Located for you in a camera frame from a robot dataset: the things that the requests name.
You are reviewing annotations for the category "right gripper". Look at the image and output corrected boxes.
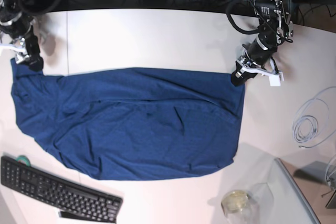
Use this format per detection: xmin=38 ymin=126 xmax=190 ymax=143
xmin=1 ymin=20 xmax=44 ymax=71

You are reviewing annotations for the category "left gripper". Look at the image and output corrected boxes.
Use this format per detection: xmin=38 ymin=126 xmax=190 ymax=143
xmin=231 ymin=36 xmax=284 ymax=87

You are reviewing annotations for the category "blue t-shirt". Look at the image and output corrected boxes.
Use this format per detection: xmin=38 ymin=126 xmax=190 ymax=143
xmin=11 ymin=61 xmax=245 ymax=181

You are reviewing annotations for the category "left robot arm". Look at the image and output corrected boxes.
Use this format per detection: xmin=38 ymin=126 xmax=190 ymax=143
xmin=226 ymin=0 xmax=293 ymax=87

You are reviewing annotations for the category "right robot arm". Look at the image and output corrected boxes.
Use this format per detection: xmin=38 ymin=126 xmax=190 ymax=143
xmin=1 ymin=0 xmax=62 ymax=71

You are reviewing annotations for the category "green tape roll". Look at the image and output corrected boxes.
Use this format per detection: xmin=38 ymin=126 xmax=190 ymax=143
xmin=16 ymin=155 xmax=31 ymax=166

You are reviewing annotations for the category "grey metal stand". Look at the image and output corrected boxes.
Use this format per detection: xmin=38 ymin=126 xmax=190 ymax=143
xmin=292 ymin=160 xmax=336 ymax=209

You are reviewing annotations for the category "clear glass jar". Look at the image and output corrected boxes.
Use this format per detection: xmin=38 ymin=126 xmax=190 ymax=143
xmin=221 ymin=183 xmax=274 ymax=223

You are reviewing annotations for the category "black keyboard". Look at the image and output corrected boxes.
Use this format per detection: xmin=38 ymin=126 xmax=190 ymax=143
xmin=1 ymin=156 xmax=123 ymax=223

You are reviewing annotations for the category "coiled light blue cable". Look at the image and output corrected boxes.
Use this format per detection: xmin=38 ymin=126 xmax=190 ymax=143
xmin=291 ymin=86 xmax=336 ymax=149

